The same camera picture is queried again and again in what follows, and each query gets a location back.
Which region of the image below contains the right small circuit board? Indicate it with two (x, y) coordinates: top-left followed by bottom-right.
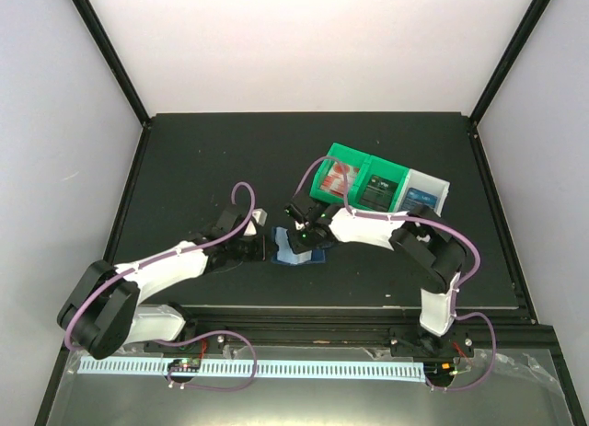
(423, 360), (471, 376)

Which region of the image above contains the blue card holder wallet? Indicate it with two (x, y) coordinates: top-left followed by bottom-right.
(271, 227), (326, 266)

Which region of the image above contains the left small circuit board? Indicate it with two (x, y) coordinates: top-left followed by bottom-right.
(168, 358), (202, 373)

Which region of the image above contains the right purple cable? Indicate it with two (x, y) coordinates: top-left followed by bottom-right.
(290, 155), (500, 393)

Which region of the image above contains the purple cable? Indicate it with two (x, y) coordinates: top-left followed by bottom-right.
(64, 181), (263, 392)
(290, 155), (500, 393)

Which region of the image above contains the red white card stack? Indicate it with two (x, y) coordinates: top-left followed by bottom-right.
(320, 163), (360, 197)

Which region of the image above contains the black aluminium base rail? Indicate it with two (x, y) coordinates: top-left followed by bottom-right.
(68, 305), (560, 358)

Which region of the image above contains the black vip card stack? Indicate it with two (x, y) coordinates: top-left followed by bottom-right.
(359, 175), (398, 212)

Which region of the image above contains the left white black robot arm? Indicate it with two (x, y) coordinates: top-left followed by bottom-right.
(57, 205), (268, 360)

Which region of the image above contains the white slotted cable duct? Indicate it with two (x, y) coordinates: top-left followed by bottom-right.
(77, 357), (426, 383)

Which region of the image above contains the small circuit board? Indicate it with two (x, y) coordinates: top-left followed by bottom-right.
(168, 358), (202, 373)
(423, 360), (471, 376)

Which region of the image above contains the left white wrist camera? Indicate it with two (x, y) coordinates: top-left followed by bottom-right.
(244, 209), (268, 236)

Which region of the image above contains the black frame post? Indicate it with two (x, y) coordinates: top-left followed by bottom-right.
(468, 0), (560, 123)
(71, 0), (151, 127)

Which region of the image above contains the white bin with blue cards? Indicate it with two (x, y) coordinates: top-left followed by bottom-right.
(393, 168), (450, 215)

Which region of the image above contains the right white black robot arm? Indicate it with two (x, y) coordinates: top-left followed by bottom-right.
(285, 198), (481, 355)

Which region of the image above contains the right black frame post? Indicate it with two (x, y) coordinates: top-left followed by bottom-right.
(468, 0), (560, 123)

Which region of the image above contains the left black frame post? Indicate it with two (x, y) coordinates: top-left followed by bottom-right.
(71, 0), (151, 127)

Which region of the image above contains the green bin with red cards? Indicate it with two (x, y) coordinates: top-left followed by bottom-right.
(309, 143), (372, 210)

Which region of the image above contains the blue vip card stack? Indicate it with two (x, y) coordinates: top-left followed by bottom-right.
(399, 187), (438, 211)

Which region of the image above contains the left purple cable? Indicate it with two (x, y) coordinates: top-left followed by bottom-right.
(64, 181), (263, 392)

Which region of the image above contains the green bin with black cards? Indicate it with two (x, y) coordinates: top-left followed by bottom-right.
(349, 155), (409, 213)

